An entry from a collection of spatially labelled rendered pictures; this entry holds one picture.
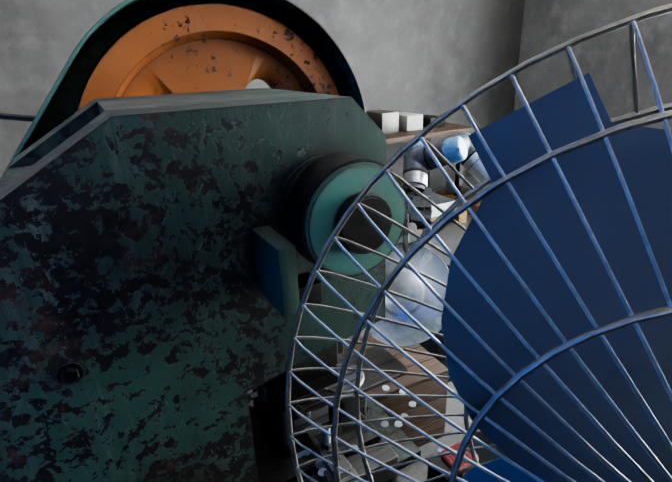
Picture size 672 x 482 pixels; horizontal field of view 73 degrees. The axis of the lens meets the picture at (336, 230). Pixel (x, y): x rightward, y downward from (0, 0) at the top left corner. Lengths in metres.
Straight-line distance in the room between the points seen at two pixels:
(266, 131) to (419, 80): 4.70
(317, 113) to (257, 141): 0.11
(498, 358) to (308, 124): 0.55
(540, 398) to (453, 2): 5.48
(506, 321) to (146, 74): 1.09
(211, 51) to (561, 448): 1.15
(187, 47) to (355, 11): 3.75
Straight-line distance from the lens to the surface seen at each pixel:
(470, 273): 0.28
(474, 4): 5.88
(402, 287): 1.29
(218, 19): 1.24
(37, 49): 4.16
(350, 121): 0.78
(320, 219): 0.65
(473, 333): 0.28
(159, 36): 1.21
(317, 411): 1.17
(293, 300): 0.69
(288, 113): 0.73
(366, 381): 1.24
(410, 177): 1.38
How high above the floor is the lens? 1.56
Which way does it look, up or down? 21 degrees down
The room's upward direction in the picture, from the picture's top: 2 degrees counter-clockwise
